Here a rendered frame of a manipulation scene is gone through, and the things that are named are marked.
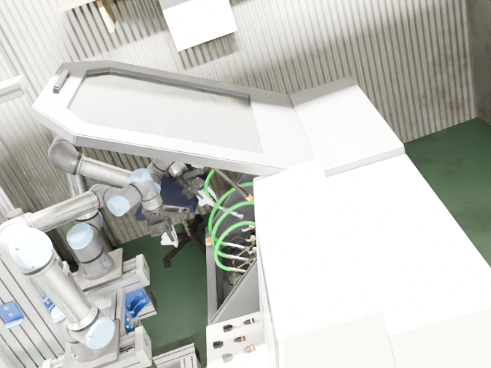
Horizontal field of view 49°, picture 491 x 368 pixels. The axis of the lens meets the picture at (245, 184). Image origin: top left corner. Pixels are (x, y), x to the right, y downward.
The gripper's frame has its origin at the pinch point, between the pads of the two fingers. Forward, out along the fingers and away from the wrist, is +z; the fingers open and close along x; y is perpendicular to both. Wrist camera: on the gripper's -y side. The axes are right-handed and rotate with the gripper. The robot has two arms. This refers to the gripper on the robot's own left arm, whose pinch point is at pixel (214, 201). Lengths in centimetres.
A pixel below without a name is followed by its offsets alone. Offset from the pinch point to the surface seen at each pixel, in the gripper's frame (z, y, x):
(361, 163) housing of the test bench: 34, -71, 12
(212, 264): 18.2, 23.1, 5.8
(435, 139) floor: 61, 27, -273
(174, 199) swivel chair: -45, 118, -96
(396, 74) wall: 1, 1, -255
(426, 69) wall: 15, -12, -272
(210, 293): 27.4, 18.6, 21.4
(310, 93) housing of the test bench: -3, -51, -37
